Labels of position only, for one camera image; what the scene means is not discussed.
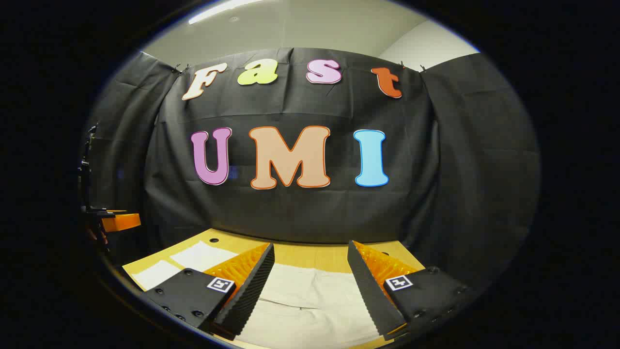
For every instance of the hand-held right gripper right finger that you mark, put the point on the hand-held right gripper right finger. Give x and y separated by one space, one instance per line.
368 291

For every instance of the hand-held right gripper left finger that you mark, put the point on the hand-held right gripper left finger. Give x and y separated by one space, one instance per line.
252 291

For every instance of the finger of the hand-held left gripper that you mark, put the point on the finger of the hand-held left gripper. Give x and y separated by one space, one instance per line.
123 221

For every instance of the white jeans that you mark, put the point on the white jeans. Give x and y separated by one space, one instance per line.
310 305

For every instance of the black backdrop cloth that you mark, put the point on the black backdrop cloth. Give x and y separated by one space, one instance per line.
290 213

